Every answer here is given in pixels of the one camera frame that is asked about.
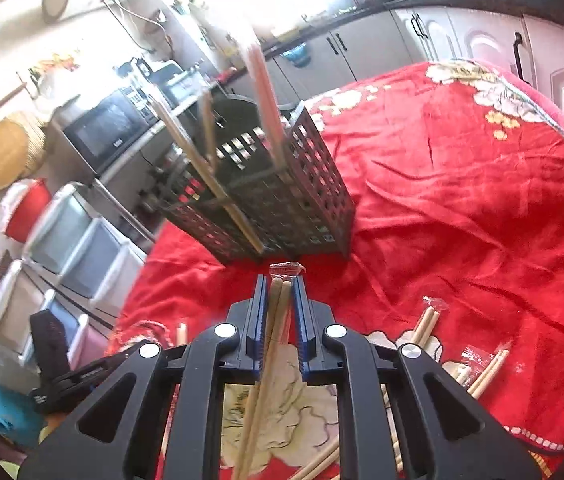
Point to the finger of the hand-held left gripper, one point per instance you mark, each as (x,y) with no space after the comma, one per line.
(49,342)

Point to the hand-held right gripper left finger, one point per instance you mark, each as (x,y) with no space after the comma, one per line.
(260,315)

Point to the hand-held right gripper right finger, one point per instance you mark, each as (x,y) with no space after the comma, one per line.
(302,322)

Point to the chopstick pair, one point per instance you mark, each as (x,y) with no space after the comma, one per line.
(264,95)
(277,310)
(208,130)
(197,170)

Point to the black plastic utensil basket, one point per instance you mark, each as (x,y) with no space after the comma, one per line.
(287,210)

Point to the bunch of wooden chopsticks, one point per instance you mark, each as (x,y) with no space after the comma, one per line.
(429,327)

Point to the pastel plastic drawer tower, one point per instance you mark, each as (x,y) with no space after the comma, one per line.
(57,320)
(92,255)

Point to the teal plastic object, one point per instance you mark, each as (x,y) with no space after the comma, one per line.
(2,410)

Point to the red plastic basin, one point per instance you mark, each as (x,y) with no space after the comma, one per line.
(27,215)

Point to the red floral blanket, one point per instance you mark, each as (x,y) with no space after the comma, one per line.
(461,185)

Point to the black microwave oven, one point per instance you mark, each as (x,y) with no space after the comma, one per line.
(107,130)

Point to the blue hanging bin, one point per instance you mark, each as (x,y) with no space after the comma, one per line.
(296,55)

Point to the white lower kitchen cabinets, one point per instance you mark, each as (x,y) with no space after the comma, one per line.
(466,35)

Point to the colourful wall poster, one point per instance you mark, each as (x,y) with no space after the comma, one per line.
(57,62)

